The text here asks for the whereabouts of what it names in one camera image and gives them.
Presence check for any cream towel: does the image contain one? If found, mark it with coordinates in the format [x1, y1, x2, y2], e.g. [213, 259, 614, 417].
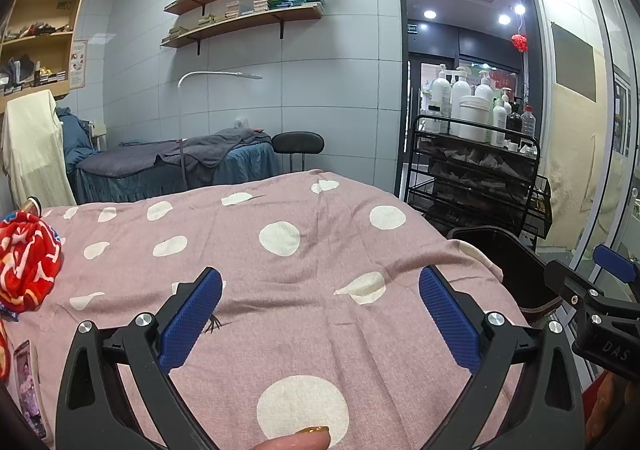
[1, 90, 79, 209]

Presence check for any black rolling cart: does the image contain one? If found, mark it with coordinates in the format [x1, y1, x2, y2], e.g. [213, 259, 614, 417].
[406, 115, 553, 251]

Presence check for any black stool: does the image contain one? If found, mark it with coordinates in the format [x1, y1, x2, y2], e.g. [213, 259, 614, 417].
[271, 131, 326, 176]

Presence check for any white arched lamp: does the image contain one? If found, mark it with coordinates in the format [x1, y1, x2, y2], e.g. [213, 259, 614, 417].
[178, 71, 264, 191]

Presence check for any blue cloth pile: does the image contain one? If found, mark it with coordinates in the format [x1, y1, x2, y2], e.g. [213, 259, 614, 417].
[56, 107, 97, 177]

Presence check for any smartphone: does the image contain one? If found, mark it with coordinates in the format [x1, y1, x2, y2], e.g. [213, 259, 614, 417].
[12, 340, 52, 442]

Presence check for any slim white bottle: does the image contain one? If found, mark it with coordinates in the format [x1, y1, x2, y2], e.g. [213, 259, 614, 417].
[491, 97, 509, 147]

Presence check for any wooden wall cabinet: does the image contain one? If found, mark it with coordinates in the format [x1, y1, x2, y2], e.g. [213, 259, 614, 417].
[0, 0, 86, 114]

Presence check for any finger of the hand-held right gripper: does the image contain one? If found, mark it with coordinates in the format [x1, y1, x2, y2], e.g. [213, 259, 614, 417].
[594, 244, 640, 287]
[544, 260, 603, 313]

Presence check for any glass sliding door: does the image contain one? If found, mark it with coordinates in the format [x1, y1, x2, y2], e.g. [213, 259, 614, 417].
[515, 0, 640, 281]

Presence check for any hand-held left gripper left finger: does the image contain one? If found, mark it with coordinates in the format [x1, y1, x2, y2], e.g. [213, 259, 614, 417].
[55, 266, 224, 450]

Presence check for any black trash bin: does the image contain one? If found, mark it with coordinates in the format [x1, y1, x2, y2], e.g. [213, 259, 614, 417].
[446, 226, 563, 327]

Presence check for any blue covered massage bed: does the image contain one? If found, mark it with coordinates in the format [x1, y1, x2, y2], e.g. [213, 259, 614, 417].
[74, 127, 281, 205]

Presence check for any person's right hand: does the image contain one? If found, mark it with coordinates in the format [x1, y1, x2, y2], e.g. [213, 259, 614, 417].
[584, 372, 637, 446]

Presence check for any tall white pump bottle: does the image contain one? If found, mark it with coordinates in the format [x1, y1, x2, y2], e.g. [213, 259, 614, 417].
[430, 65, 453, 134]
[450, 67, 474, 101]

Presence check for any wall poster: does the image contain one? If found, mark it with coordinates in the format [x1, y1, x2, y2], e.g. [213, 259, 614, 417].
[69, 39, 90, 90]

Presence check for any grey blanket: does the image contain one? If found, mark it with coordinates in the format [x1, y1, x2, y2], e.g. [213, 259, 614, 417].
[77, 127, 274, 182]

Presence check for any white jar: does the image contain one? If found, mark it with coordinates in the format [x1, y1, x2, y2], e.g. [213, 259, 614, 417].
[457, 96, 491, 144]

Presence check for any pink polka dot blanket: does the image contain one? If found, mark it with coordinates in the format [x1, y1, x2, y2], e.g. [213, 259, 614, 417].
[0, 169, 531, 450]

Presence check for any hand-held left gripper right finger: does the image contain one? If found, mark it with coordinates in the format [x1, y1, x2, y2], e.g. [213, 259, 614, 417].
[418, 265, 586, 450]

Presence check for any dark brown bottle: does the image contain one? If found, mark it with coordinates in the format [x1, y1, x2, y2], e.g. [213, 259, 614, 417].
[506, 100, 524, 141]

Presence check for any red patterned cloth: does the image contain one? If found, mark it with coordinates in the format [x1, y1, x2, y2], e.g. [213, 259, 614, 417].
[0, 211, 65, 315]

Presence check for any person's left hand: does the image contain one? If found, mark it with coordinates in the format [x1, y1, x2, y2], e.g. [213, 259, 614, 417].
[250, 425, 332, 450]

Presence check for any row of small boxes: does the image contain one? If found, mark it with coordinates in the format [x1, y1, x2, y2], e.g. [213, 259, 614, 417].
[2, 70, 69, 94]

